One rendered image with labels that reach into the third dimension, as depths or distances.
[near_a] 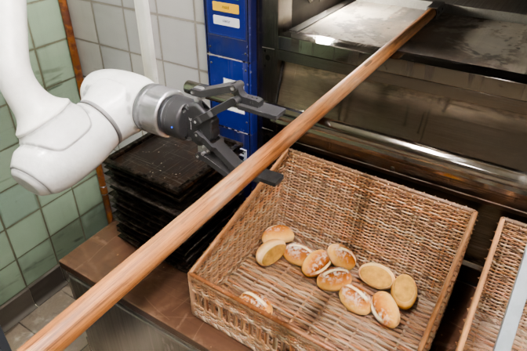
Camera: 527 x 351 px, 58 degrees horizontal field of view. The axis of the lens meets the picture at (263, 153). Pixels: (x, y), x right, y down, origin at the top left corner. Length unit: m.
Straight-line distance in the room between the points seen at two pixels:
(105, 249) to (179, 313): 0.35
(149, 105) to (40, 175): 0.21
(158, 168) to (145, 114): 0.48
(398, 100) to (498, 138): 0.25
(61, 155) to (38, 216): 1.29
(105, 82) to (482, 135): 0.85
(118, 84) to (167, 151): 0.53
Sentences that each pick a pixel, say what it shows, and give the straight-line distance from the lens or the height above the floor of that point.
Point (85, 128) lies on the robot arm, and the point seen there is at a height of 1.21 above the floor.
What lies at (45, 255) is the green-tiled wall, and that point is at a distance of 2.21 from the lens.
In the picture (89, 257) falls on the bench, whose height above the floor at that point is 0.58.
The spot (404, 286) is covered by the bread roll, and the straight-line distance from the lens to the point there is 1.32.
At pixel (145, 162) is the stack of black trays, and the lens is 1.35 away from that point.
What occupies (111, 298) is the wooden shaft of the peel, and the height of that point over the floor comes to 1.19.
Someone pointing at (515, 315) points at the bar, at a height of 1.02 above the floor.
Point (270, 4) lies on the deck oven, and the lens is 1.31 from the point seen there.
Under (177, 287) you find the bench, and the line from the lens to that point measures 1.38.
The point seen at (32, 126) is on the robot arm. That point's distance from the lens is 0.82.
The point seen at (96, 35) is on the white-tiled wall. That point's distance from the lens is 1.84.
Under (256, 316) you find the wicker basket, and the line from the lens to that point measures 1.13.
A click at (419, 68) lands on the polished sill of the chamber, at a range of 1.19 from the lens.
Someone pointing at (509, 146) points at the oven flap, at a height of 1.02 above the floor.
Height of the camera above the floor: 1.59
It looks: 32 degrees down
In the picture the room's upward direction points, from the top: straight up
